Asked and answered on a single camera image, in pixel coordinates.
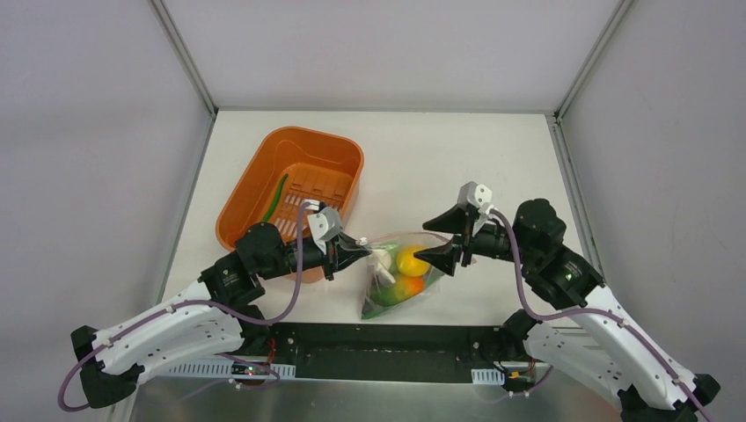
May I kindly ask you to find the white mushroom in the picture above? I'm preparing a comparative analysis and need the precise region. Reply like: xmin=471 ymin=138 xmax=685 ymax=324
xmin=369 ymin=249 xmax=396 ymax=286

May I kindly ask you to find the yellow lemon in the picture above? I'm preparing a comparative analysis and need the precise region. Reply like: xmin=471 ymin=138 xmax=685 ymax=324
xmin=396 ymin=244 xmax=430 ymax=277

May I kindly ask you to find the small orange tangerine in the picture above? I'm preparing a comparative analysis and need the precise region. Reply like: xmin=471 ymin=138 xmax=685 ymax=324
xmin=391 ymin=273 xmax=426 ymax=301

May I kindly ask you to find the clear zip top bag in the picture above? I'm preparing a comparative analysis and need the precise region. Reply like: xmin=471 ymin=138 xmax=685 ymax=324
xmin=360 ymin=231 xmax=448 ymax=320

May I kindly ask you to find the green lime fruit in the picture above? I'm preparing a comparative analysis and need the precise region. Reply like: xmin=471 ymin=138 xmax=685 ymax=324
xmin=369 ymin=286 xmax=399 ymax=307

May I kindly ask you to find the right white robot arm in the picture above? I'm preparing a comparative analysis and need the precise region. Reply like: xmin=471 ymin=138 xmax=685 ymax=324
xmin=418 ymin=198 xmax=720 ymax=421

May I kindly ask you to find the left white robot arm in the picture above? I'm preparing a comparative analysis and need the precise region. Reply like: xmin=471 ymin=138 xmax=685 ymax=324
xmin=57 ymin=222 xmax=371 ymax=412

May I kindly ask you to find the orange plastic basket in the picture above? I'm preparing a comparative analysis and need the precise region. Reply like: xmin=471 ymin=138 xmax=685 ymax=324
xmin=201 ymin=127 xmax=364 ymax=287

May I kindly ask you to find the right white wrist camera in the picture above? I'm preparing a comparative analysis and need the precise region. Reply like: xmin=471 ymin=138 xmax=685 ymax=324
xmin=457 ymin=181 xmax=494 ymax=231

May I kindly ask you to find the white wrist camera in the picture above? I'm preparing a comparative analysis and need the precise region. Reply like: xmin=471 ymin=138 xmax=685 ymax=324
xmin=304 ymin=199 xmax=343 ymax=251
xmin=457 ymin=181 xmax=494 ymax=231

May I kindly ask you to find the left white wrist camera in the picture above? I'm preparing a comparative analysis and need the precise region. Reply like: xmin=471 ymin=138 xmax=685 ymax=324
xmin=304 ymin=199 xmax=343 ymax=251

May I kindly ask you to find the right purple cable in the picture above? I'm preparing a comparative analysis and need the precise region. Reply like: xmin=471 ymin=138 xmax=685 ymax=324
xmin=469 ymin=207 xmax=715 ymax=422

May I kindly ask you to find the purple cable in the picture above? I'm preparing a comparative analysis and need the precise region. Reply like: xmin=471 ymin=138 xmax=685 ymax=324
xmin=57 ymin=200 xmax=318 ymax=413
xmin=469 ymin=207 xmax=715 ymax=422

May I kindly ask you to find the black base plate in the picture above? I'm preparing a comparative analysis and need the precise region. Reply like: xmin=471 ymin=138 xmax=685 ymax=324
xmin=234 ymin=323 xmax=531 ymax=383

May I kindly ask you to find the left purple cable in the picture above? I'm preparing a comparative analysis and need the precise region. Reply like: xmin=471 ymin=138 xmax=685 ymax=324
xmin=57 ymin=200 xmax=318 ymax=413

